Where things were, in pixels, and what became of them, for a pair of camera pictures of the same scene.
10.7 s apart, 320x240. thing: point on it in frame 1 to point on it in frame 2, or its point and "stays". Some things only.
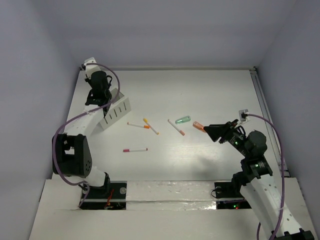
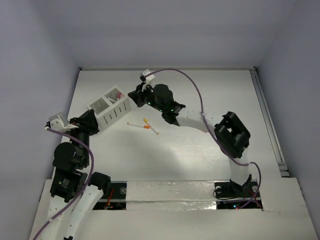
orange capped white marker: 145,126 stays
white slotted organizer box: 119,107 stays
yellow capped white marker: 146,120 stays
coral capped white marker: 180,131 to 111,99
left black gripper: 97,100 to 83,125
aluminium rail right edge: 266,114 stays
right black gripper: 223,130 to 138,94
